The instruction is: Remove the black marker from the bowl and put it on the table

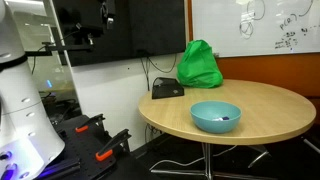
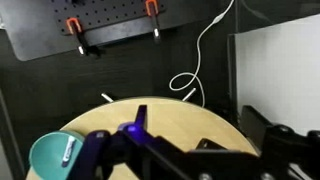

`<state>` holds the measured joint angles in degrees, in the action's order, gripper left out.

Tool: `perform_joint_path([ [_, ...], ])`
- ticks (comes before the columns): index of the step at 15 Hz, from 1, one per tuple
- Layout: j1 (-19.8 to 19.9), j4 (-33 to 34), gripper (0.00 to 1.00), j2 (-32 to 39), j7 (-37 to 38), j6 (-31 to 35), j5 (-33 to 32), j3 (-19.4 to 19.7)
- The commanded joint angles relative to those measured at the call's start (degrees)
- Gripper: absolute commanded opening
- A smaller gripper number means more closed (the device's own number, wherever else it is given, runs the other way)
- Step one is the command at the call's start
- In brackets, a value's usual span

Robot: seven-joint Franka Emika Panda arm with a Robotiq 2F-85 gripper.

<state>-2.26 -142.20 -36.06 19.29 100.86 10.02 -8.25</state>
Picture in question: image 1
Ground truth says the black wedge-shaped box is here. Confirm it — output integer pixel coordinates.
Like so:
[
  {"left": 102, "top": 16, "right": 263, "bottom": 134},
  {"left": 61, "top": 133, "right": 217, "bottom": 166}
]
[{"left": 151, "top": 76, "right": 185, "bottom": 100}]

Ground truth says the black clamp with orange tip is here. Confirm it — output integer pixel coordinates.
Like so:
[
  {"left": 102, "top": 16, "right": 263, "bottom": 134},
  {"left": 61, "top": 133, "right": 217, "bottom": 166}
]
[
  {"left": 74, "top": 113, "right": 107, "bottom": 134},
  {"left": 95, "top": 128, "right": 132, "bottom": 163}
]

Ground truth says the black hanging camera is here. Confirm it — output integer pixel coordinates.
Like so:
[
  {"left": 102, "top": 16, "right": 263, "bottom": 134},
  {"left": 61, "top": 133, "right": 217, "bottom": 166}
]
[{"left": 99, "top": 0, "right": 118, "bottom": 30}]

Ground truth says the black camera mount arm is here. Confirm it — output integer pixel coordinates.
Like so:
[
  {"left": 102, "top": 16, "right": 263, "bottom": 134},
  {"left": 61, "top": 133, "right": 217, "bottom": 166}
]
[{"left": 24, "top": 22, "right": 105, "bottom": 58}]

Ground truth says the metal table pedestal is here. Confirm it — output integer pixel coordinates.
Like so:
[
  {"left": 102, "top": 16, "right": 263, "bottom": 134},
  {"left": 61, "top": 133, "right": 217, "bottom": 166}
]
[{"left": 149, "top": 142, "right": 278, "bottom": 180}]

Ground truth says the black wall cable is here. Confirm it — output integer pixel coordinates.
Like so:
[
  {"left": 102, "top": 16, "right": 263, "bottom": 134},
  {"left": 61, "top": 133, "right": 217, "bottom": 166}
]
[{"left": 139, "top": 53, "right": 178, "bottom": 92}]

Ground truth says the black wall monitor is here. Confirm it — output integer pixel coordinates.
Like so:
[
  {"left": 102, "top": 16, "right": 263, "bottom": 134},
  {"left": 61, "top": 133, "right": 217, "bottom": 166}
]
[{"left": 51, "top": 0, "right": 187, "bottom": 68}]

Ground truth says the white marker with purple label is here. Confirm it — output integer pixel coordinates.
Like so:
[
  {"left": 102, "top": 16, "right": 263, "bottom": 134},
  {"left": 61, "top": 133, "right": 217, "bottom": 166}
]
[{"left": 212, "top": 115, "right": 231, "bottom": 122}]

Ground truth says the white floor cable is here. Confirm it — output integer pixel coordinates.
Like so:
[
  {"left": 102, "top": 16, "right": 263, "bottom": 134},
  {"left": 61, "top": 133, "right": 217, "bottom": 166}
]
[{"left": 148, "top": 144, "right": 238, "bottom": 172}]

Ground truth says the whiteboard with writing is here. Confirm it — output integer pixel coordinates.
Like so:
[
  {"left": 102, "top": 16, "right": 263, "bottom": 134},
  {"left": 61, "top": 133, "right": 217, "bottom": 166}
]
[{"left": 191, "top": 0, "right": 320, "bottom": 59}]

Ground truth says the teal plastic bowl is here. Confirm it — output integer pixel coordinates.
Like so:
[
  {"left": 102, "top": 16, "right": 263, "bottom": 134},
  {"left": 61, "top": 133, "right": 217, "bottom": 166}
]
[{"left": 189, "top": 100, "right": 243, "bottom": 135}]

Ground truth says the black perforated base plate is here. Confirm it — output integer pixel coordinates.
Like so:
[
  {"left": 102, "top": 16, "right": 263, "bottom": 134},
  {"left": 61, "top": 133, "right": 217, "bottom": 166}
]
[{"left": 35, "top": 114, "right": 118, "bottom": 180}]

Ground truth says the green fabric bag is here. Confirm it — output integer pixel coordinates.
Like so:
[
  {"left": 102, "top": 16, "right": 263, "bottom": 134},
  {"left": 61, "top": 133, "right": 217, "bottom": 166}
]
[{"left": 176, "top": 39, "right": 224, "bottom": 90}]

